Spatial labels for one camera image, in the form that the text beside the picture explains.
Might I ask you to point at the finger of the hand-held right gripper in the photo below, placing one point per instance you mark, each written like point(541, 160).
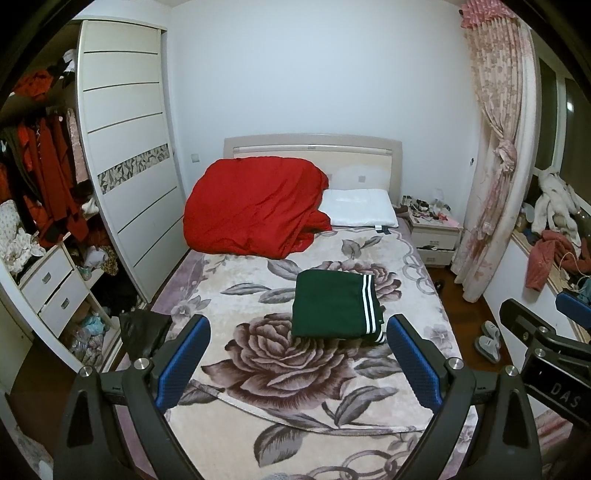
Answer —
point(575, 308)
point(531, 325)

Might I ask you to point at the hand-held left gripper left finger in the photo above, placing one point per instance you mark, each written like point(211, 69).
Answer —
point(182, 360)

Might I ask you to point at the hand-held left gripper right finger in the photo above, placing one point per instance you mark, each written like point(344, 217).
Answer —
point(413, 364)

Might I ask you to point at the green and white varsity jacket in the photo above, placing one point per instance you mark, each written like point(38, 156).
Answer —
point(328, 304)

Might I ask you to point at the pile of pastel clothes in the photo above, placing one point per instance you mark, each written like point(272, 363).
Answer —
point(90, 337)

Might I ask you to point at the hanging red clothes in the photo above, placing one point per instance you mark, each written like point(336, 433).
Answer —
point(51, 175)

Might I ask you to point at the grey slipper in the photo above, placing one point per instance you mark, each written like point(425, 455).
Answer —
point(491, 330)
point(488, 348)

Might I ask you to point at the black cloth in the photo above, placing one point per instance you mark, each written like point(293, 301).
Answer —
point(143, 332)

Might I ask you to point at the pink-red garment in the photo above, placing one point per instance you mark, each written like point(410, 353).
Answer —
point(545, 258)

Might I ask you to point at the black shoes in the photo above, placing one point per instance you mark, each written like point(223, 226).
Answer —
point(439, 286)

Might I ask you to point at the white plush garment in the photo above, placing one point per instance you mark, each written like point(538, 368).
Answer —
point(556, 198)

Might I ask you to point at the leopard print cloth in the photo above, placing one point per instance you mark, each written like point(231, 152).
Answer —
point(109, 262)

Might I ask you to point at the white nightstand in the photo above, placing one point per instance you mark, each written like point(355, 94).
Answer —
point(434, 240)

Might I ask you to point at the white drawer unit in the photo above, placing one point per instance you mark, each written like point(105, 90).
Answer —
point(51, 290)

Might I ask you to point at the cluster of small cosmetics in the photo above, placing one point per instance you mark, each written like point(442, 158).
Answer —
point(427, 208)

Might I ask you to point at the red duvet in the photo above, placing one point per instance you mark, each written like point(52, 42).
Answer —
point(249, 207)

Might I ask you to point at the white pillow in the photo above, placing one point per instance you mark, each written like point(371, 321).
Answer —
point(358, 207)

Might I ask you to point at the tied pink floral curtain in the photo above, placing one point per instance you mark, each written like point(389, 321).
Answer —
point(501, 138)

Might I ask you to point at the floral cloth bundle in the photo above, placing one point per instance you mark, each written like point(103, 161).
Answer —
point(18, 240)

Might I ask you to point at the beige bed headboard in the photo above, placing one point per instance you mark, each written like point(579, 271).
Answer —
point(360, 152)

